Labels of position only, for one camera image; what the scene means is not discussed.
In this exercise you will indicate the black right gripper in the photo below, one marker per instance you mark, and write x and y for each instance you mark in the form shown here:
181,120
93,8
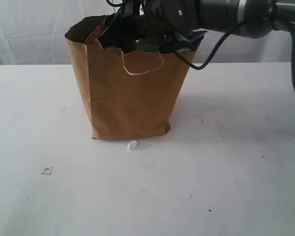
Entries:
137,20

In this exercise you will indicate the clear jar with gold lid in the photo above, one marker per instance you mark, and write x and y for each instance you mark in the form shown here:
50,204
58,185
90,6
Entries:
148,44

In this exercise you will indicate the brown kraft stand-up pouch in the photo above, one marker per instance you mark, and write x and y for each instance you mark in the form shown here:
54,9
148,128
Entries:
93,38

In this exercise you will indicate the spaghetti packet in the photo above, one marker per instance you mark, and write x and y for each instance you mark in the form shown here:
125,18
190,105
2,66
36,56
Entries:
179,43

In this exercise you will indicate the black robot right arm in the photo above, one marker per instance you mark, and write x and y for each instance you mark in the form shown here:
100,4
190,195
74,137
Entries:
259,16

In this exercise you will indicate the brown paper shopping bag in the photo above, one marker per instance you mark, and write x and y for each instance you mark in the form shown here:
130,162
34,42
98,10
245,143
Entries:
125,95

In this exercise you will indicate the white backdrop curtain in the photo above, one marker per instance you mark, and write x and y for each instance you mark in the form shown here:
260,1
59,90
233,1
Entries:
32,32

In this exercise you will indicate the small clear plastic scrap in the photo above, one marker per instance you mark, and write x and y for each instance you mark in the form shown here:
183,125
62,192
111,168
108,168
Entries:
47,171

